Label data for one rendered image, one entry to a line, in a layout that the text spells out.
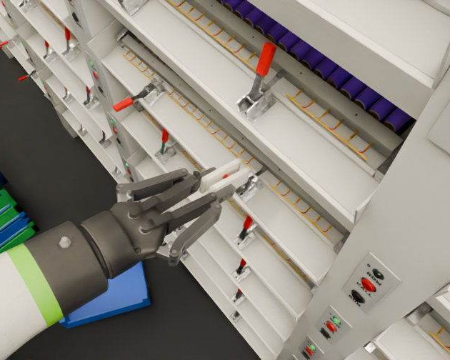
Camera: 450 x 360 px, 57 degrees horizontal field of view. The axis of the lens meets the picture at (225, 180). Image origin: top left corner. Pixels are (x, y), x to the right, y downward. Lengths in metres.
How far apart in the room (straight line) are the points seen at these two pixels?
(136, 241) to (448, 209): 0.33
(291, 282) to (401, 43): 0.57
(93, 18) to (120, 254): 0.51
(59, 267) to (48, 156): 1.58
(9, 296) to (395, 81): 0.38
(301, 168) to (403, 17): 0.20
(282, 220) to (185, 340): 0.97
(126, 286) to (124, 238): 1.15
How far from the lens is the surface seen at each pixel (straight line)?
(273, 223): 0.64
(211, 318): 1.55
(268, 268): 0.81
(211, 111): 0.71
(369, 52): 0.32
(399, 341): 0.62
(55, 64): 1.53
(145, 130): 0.99
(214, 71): 0.55
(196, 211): 0.53
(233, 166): 0.58
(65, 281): 0.46
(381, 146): 0.46
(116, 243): 0.47
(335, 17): 0.33
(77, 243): 0.46
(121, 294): 1.61
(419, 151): 0.33
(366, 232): 0.44
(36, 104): 2.26
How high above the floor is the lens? 1.50
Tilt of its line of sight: 57 degrees down
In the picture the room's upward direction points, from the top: straight up
